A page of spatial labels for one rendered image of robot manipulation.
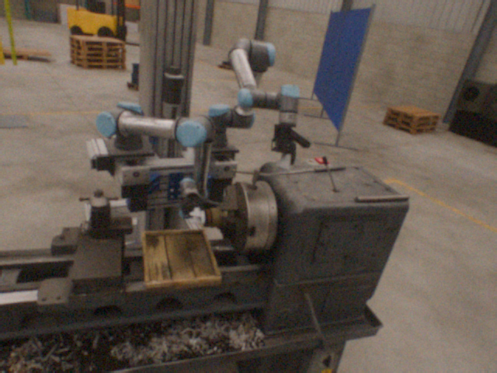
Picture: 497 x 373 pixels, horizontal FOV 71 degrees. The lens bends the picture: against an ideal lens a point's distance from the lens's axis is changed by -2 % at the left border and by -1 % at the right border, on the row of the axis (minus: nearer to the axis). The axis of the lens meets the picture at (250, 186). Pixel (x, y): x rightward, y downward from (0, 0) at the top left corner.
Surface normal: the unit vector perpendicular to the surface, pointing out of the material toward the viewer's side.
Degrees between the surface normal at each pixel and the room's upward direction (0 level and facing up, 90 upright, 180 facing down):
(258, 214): 54
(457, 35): 90
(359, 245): 90
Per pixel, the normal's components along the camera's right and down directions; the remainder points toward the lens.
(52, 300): 0.15, -0.89
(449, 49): -0.80, 0.15
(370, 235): 0.30, 0.46
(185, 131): -0.14, 0.40
